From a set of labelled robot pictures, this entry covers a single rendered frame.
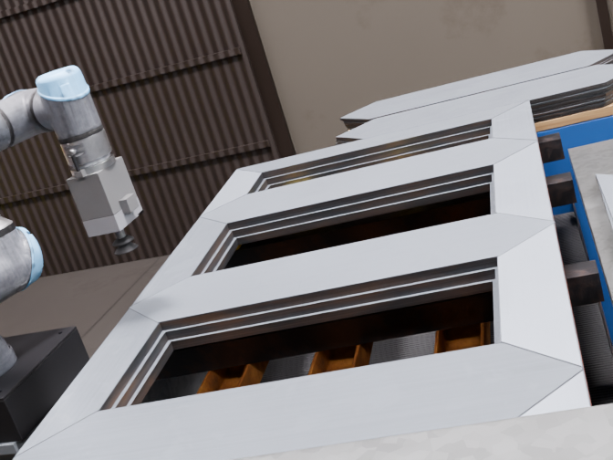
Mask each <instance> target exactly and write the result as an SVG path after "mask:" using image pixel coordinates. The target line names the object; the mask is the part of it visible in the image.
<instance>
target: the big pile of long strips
mask: <svg viewBox="0 0 613 460"><path fill-rule="evenodd" d="M528 99H529V100H530V105H531V109H532V113H533V118H534V122H535V123H538V122H541V121H546V120H552V119H557V118H561V117H565V116H569V115H573V114H577V113H581V112H585V111H590V110H596V109H601V108H605V107H606V106H607V105H609V104H611V103H613V49H607V50H588V51H579V52H575V53H571V54H567V55H563V56H560V57H553V58H549V59H546V60H542V61H538V62H535V63H531V64H527V65H523V66H520V67H516V68H509V69H505V70H501V71H497V72H494V73H490V74H486V75H482V76H479V77H475V78H468V79H465V80H461V81H457V82H453V83H450V84H446V85H442V86H439V87H435V88H430V89H424V90H420V91H416V92H412V93H409V94H405V95H401V96H398V97H394V98H390V99H384V100H380V101H376V102H374V103H372V104H369V105H368V106H366V107H364V108H362V109H359V110H356V111H354V112H352V113H349V114H348V115H346V116H344V117H342V118H340V120H343V121H344V124H345V126H346V127H348V130H350V131H347V132H345V133H343V134H340V135H338V136H337V137H336V141H337V143H336V145H339V144H343V143H348V142H352V141H358V140H362V139H367V138H370V137H374V136H378V135H381V134H386V133H390V132H394V131H401V130H405V129H408V128H412V127H416V126H421V125H424V124H428V123H432V122H435V121H440V120H447V119H450V118H454V117H459V116H462V115H466V114H470V113H475V112H478V111H482V110H488V109H493V108H497V107H501V106H504V105H508V104H513V103H516V102H520V101H524V100H528Z"/></svg>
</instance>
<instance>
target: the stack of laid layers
mask: <svg viewBox="0 0 613 460"><path fill-rule="evenodd" d="M491 138H492V119H490V120H484V121H480V122H475V123H472V124H468V125H464V126H460V127H456V128H452V129H448V130H444V131H437V132H434V133H429V134H425V135H421V136H417V137H413V138H409V139H406V140H401V141H395V142H391V143H386V144H382V145H379V146H375V147H370V148H367V149H363V150H358V151H354V152H348V153H343V154H340V155H336V156H332V157H327V158H324V159H320V160H316V161H312V162H305V163H301V164H297V165H293V166H289V167H285V168H281V169H277V170H273V171H269V172H262V173H261V175H260V176H259V178H258V179H257V181H256V182H255V184H254V186H253V187H252V189H251V190H250V191H249V193H256V192H260V191H263V190H268V189H272V188H276V187H280V186H284V185H289V184H292V183H300V182H303V181H307V180H312V179H316V178H320V177H324V176H328V175H332V174H336V173H343V172H347V171H351V170H356V169H359V168H364V167H368V166H371V165H376V164H380V163H384V162H391V161H396V160H399V159H403V158H408V157H411V156H415V155H420V154H424V153H427V152H435V151H439V150H443V149H447V148H451V147H455V146H459V145H464V144H467V143H471V142H476V141H483V140H487V139H491ZM486 192H490V201H491V214H496V212H495V201H494V166H493V165H489V166H485V167H481V168H476V169H472V170H468V171H464V172H457V173H452V174H448V175H443V176H440V177H435V178H431V179H427V180H423V181H418V182H415V183H407V184H403V185H399V186H394V187H390V188H386V189H382V190H377V191H373V192H369V193H362V194H357V195H353V196H349V197H345V198H340V199H337V200H332V201H328V202H324V203H320V204H312V205H308V206H304V207H299V208H296V209H291V210H287V211H283V212H279V213H274V214H267V215H262V216H258V217H254V218H250V219H245V220H242V221H237V222H233V223H229V224H227V225H226V227H225V228H224V229H223V231H222V232H221V233H220V235H219V236H218V238H217V239H216V241H215V242H214V244H213V245H212V247H211V248H210V250H209V251H208V253H207V254H206V256H205V257H204V259H203V261H202V262H201V263H200V265H199V266H198V267H197V268H196V270H195V271H194V273H193V274H192V276H196V275H200V274H205V273H210V272H214V271H219V270H223V269H224V268H225V266H226V265H227V263H228V262H229V260H230V258H231V257H232V255H233V254H234V251H235V250H236V248H237V247H238V246H239V245H242V244H247V243H252V242H255V241H260V240H265V239H269V238H273V237H278V236H282V235H290V234H294V233H298V232H303V231H307V230H311V229H316V228H320V227H324V226H329V225H336V224H341V223H346V222H349V221H354V220H358V219H362V218H367V217H371V216H375V215H380V214H387V213H392V212H397V211H401V210H405V209H410V208H414V207H418V206H423V205H427V204H435V203H439V202H443V201H448V200H452V199H456V198H461V197H465V196H469V195H474V194H478V193H486ZM489 291H493V295H494V344H495V343H501V331H500V309H499V288H498V266H497V257H492V258H487V259H483V260H478V261H473V262H469V263H464V264H459V265H454V266H449V267H441V268H436V269H432V270H426V271H421V272H417V273H412V274H408V275H403V276H398V277H389V278H384V279H380V280H375V281H370V282H366V283H360V284H356V285H351V286H346V287H338V288H333V289H329V290H323V291H318V292H314V293H309V294H305V295H300V296H295V297H290V298H281V299H277V300H272V301H267V302H263V303H257V304H253V305H248V306H243V307H239V308H230V309H225V310H220V311H215V312H211V313H206V314H202V315H197V316H191V317H187V318H182V319H174V320H169V321H164V322H159V325H158V326H157V328H156V329H155V330H154V331H153V332H152V334H151V336H150V337H149V339H148V340H147V342H146V343H145V345H144V346H143V347H142V349H141V350H140V352H139V354H138V355H137V357H136V358H135V360H134V361H133V362H132V364H131V365H130V366H129V368H128V369H127V371H126V372H125V374H124V375H123V377H122V378H121V379H120V381H119V383H118V384H117V386H116V387H115V389H114V390H113V392H112V393H111V394H110V396H109V398H108V399H107V400H106V401H105V403H104V404H103V406H102V407H101V409H100V411H103V410H108V409H113V408H119V407H124V406H130V405H135V404H141V402H142V401H143V399H144V398H145V396H146V394H147V393H148V391H149V389H150V388H151V386H152V385H153V383H154V382H155V380H156V378H157V377H158V375H159V374H160V372H161V370H162V368H163V367H164V365H165V363H166V362H167V360H168V359H169V358H170V356H171V354H172V352H173V351H174V350H177V349H183V348H188V347H193V346H198V345H203V344H208V343H213V342H218V341H223V340H232V339H237V338H242V337H247V336H253V335H257V334H262V333H267V332H272V331H278V330H282V329H292V328H296V327H302V326H306V325H311V324H317V323H321V322H327V321H331V320H336V319H345V318H351V317H356V316H360V315H366V314H370V313H376V312H381V311H385V310H391V309H395V308H405V307H410V306H415V305H420V304H425V303H430V302H435V301H440V300H445V299H450V298H459V297H464V296H469V295H474V294H479V293H484V292H489Z"/></svg>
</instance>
